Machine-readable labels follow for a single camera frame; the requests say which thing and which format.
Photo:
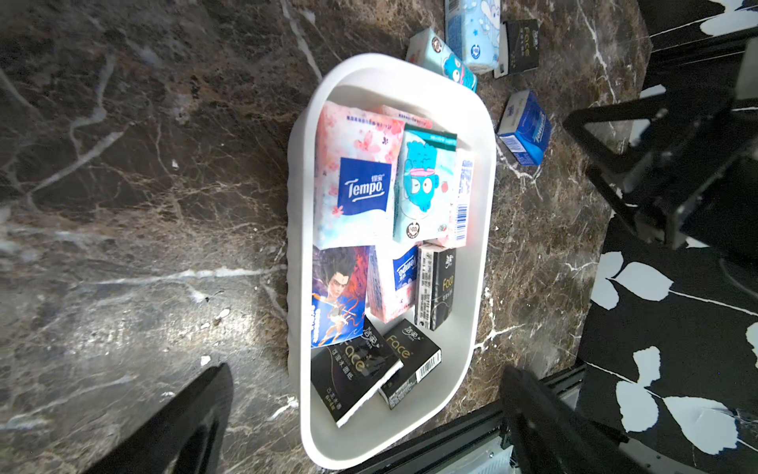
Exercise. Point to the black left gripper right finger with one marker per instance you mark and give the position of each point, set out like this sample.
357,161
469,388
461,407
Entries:
548,436

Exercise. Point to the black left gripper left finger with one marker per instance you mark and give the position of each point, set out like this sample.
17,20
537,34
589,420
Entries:
187,432

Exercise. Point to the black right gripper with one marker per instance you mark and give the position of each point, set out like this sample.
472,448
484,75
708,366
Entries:
702,120

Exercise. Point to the dark blue tissue pack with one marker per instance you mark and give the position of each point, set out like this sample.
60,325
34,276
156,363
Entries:
525,128

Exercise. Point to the black tissue pack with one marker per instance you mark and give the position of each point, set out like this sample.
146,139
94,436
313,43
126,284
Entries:
348,374
518,47
419,356
435,292

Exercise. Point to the white pink tissue pack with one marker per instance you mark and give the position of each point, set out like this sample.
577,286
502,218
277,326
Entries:
456,234

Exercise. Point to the teal cartoon tissue pack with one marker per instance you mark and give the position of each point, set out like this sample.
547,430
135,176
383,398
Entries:
423,189

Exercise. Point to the light blue tissue pack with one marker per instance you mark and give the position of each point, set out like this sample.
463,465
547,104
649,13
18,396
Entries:
473,31

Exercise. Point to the cartoon blue red tissue pack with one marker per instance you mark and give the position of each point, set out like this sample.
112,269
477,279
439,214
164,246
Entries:
339,285

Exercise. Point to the white storage box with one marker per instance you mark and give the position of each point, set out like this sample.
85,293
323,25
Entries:
364,81

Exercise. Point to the pink Tempo tissue pack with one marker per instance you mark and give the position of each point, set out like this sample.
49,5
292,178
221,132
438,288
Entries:
356,161

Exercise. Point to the white blue tissue pack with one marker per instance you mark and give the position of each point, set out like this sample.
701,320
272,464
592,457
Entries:
392,280

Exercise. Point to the small teal tissue pack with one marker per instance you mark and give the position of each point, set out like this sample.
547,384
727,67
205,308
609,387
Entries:
428,51

